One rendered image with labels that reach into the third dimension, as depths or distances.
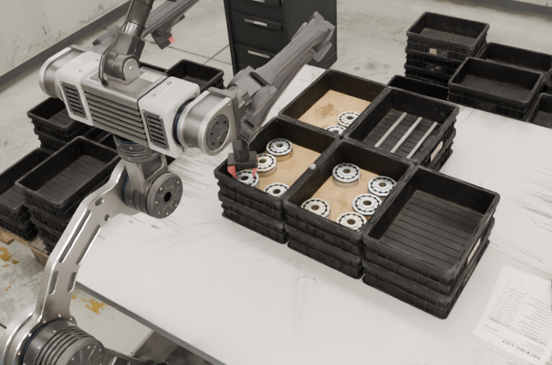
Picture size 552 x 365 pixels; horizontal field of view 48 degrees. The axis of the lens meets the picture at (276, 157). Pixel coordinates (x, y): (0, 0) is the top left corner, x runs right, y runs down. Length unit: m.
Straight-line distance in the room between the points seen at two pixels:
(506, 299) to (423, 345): 0.33
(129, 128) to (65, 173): 1.50
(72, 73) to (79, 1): 3.59
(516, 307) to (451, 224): 0.32
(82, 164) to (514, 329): 2.05
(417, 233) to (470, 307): 0.28
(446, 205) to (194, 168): 1.04
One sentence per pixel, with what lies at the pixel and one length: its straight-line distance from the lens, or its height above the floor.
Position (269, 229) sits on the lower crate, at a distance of 2.22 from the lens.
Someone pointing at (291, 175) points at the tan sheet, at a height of 0.83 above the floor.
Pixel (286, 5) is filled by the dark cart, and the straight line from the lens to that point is 3.57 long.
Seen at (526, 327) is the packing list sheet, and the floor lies 0.70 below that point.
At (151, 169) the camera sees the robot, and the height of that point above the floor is 1.22.
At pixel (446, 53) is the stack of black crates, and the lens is 3.67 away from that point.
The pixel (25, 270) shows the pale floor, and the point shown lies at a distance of 3.43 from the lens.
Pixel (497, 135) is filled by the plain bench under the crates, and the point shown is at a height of 0.70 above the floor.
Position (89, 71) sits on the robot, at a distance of 1.70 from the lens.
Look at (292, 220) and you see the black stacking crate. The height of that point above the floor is 0.85.
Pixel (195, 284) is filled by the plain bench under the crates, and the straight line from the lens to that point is 2.15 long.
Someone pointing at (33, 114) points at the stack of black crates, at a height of 0.59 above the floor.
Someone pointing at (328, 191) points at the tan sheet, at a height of 0.83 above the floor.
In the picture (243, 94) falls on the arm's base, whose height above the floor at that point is 1.48.
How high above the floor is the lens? 2.34
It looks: 39 degrees down
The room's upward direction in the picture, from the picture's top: 5 degrees counter-clockwise
